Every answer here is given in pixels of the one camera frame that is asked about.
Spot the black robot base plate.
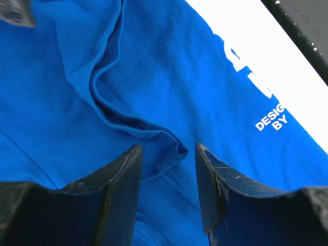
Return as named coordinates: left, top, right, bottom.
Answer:
left=262, top=0, right=327, bottom=84

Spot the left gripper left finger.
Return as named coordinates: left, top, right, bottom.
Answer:
left=1, top=145, right=142, bottom=245

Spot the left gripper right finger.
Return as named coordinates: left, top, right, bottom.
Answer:
left=195, top=143, right=327, bottom=245

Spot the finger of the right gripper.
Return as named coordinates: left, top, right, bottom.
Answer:
left=0, top=0, right=36, bottom=28

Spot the blue t shirt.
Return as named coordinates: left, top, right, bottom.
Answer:
left=1, top=1, right=327, bottom=245

